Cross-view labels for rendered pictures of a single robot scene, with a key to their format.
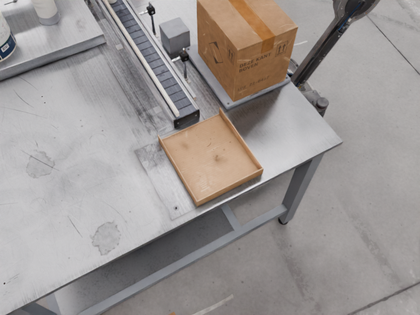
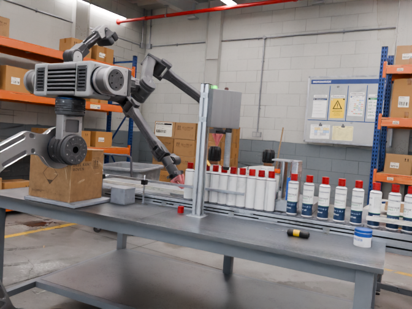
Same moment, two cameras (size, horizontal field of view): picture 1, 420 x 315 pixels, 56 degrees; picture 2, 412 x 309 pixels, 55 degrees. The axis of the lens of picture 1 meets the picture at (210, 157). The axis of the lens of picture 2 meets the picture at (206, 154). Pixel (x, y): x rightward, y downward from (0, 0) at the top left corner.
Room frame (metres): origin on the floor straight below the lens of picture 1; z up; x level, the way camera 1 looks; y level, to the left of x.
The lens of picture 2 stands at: (3.35, -0.74, 1.25)
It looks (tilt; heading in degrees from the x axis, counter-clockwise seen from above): 3 degrees down; 145
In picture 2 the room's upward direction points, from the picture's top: 4 degrees clockwise
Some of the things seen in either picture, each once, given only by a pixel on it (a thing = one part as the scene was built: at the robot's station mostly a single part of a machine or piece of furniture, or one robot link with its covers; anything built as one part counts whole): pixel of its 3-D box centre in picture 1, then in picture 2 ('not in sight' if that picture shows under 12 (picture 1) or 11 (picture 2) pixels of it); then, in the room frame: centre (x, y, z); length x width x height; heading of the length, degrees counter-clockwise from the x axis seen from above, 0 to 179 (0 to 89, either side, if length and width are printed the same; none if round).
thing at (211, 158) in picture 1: (209, 154); not in sight; (0.72, 0.00, 0.85); 0.30 x 0.26 x 0.04; 30
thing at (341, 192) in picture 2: not in sight; (340, 200); (2.21, 0.85, 0.98); 0.05 x 0.05 x 0.20
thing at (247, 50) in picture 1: (242, 40); (67, 171); (1.15, -0.12, 0.99); 0.30 x 0.24 x 0.27; 29
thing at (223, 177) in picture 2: not in sight; (223, 184); (1.69, 0.55, 0.98); 0.05 x 0.05 x 0.20
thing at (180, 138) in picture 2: not in sight; (195, 168); (-1.79, 2.67, 0.70); 1.20 x 0.82 x 1.39; 28
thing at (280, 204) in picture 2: not in sight; (284, 185); (1.91, 0.78, 1.01); 0.14 x 0.13 x 0.26; 30
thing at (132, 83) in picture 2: not in sight; (127, 84); (1.65, -0.01, 1.45); 0.09 x 0.08 x 0.12; 22
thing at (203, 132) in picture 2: not in sight; (202, 150); (1.70, 0.39, 1.16); 0.04 x 0.04 x 0.67; 30
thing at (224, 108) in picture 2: not in sight; (221, 109); (1.72, 0.48, 1.38); 0.17 x 0.10 x 0.19; 85
